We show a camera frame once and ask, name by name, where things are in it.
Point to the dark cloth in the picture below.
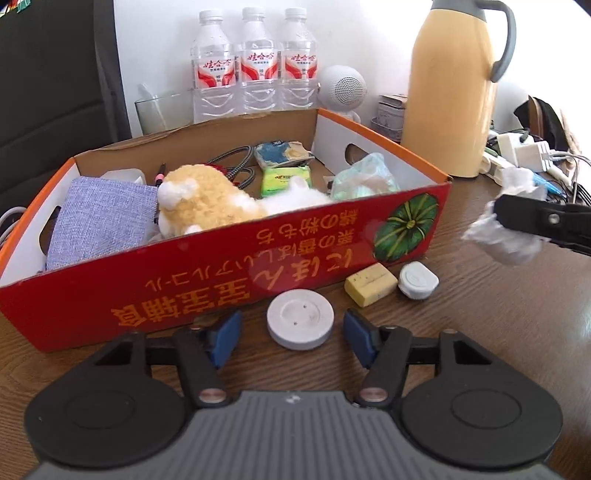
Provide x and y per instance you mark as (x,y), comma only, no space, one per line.
(540,120)

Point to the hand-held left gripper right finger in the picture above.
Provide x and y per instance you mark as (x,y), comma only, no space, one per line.
(358,339)

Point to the glass cup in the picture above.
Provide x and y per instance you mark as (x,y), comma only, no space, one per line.
(166,113)

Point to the small white rounded case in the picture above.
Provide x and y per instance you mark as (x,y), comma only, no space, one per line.
(418,279)

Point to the yellow sponge block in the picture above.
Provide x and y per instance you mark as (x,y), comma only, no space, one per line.
(371,284)

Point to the white tissue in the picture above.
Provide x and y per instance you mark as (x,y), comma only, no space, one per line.
(503,244)

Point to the yellow thermos jug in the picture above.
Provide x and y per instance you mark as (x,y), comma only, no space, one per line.
(452,92)

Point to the white charger adapter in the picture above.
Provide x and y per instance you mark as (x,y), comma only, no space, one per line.
(526,150)

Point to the white and yellow plush toy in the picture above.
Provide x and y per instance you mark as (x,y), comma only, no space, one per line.
(203,203)

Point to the iridescent plastic bag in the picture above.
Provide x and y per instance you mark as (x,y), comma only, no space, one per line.
(364,177)

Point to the black paper bag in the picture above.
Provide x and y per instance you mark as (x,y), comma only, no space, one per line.
(55,92)

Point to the clear water bottle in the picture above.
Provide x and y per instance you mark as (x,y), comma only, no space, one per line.
(298,62)
(214,69)
(257,64)

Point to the grey metal tin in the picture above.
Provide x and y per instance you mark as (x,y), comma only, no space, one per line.
(390,115)

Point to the red cardboard box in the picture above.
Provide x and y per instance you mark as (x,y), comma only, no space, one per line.
(184,300)

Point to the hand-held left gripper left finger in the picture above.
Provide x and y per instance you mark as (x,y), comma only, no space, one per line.
(226,340)

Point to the green tissue pack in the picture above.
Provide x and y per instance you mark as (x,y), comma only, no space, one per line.
(281,181)

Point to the white power strip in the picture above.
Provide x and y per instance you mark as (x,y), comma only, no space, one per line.
(496,165)

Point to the blue pen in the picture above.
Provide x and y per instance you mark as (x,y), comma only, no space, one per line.
(547,183)

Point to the white round lid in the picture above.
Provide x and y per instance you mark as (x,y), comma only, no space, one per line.
(300,321)

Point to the grey cloth pouch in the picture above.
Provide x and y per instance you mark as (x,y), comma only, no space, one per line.
(97,221)

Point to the white robot speaker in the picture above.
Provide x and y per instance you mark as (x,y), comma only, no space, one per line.
(341,90)

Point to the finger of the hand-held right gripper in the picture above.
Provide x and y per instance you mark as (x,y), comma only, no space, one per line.
(531,214)

